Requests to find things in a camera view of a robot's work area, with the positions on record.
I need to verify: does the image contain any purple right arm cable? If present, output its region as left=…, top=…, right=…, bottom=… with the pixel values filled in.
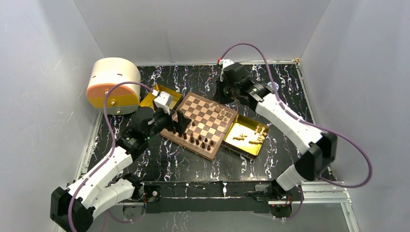
left=218, top=43, right=373, bottom=189

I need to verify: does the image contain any black aluminium base frame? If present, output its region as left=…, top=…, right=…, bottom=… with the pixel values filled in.
left=115, top=181, right=350, bottom=219

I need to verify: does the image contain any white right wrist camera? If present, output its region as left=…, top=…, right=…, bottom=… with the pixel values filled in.
left=217, top=58, right=234, bottom=71

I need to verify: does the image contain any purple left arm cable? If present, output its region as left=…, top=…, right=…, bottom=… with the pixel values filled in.
left=67, top=81, right=158, bottom=232

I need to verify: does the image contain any dark chess pieces row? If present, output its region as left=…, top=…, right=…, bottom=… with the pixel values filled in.
left=167, top=128, right=220, bottom=152

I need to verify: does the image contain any cream orange round appliance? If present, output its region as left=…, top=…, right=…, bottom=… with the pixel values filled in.
left=86, top=58, right=141, bottom=115

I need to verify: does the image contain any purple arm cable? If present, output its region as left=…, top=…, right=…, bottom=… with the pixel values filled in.
left=218, top=43, right=373, bottom=189
left=67, top=81, right=158, bottom=232

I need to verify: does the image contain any white pieces pile in tin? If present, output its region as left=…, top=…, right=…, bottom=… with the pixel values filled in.
left=231, top=124, right=267, bottom=145

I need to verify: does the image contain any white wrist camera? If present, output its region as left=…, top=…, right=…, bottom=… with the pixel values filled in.
left=217, top=58, right=234, bottom=71
left=153, top=91, right=174, bottom=115

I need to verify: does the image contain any gold tin with white pieces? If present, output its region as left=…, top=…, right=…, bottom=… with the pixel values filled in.
left=222, top=115, right=269, bottom=160

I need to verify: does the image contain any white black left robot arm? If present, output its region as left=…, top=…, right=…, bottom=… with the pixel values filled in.
left=50, top=107, right=191, bottom=232

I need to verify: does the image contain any empty gold tin box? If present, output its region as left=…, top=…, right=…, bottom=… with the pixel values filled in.
left=140, top=84, right=182, bottom=110

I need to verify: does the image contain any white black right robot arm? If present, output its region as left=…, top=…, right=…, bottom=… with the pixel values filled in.
left=213, top=59, right=337, bottom=200

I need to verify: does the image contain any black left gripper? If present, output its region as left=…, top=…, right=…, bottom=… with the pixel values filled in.
left=145, top=106, right=191, bottom=140

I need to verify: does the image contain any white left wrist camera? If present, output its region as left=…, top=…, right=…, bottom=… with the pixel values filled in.
left=153, top=91, right=174, bottom=115

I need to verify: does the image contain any wooden chess board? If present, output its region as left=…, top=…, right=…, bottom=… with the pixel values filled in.
left=160, top=92, right=237, bottom=160

